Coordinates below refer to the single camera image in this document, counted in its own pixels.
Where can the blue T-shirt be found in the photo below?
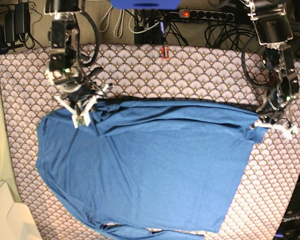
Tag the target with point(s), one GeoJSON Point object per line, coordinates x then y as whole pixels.
{"type": "Point", "coordinates": [148, 170]}

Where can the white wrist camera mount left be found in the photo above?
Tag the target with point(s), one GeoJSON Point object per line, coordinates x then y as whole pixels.
{"type": "Point", "coordinates": [287, 131]}

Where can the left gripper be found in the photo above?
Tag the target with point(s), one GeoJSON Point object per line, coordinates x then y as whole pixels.
{"type": "Point", "coordinates": [274, 104]}

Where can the black power strip red switch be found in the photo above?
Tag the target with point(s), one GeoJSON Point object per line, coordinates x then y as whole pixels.
{"type": "Point", "coordinates": [206, 15]}

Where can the fan-patterned tablecloth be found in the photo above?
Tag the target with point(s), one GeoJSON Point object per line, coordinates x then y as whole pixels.
{"type": "Point", "coordinates": [258, 209]}

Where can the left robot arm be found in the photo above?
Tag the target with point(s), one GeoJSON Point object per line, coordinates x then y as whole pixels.
{"type": "Point", "coordinates": [273, 32]}

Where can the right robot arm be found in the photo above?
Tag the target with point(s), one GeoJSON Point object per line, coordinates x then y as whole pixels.
{"type": "Point", "coordinates": [66, 61]}

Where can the black power adapter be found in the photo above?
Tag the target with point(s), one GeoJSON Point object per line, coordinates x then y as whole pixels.
{"type": "Point", "coordinates": [17, 23]}

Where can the red table clamp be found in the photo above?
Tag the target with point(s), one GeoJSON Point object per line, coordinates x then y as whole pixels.
{"type": "Point", "coordinates": [165, 52]}

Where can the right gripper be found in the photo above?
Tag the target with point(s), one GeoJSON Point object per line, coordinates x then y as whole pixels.
{"type": "Point", "coordinates": [73, 91]}

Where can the blue box top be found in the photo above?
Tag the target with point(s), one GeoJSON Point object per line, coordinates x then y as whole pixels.
{"type": "Point", "coordinates": [146, 4]}

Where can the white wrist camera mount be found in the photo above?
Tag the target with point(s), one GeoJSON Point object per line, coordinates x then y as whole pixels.
{"type": "Point", "coordinates": [287, 131]}
{"type": "Point", "coordinates": [80, 112]}

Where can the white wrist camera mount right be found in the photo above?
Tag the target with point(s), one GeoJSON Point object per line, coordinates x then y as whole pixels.
{"type": "Point", "coordinates": [80, 112]}

